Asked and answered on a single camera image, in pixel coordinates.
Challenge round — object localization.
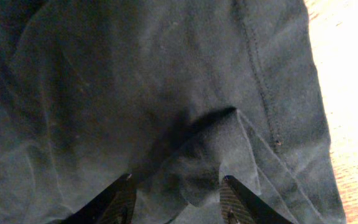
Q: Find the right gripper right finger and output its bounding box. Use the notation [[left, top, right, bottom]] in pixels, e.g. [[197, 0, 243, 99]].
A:
[[219, 175, 292, 224]]

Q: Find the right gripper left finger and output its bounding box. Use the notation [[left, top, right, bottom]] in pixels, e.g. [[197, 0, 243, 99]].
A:
[[61, 174, 137, 224]]

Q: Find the black Nike t-shirt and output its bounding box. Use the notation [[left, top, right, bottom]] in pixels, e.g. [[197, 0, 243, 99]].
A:
[[0, 0, 346, 223]]

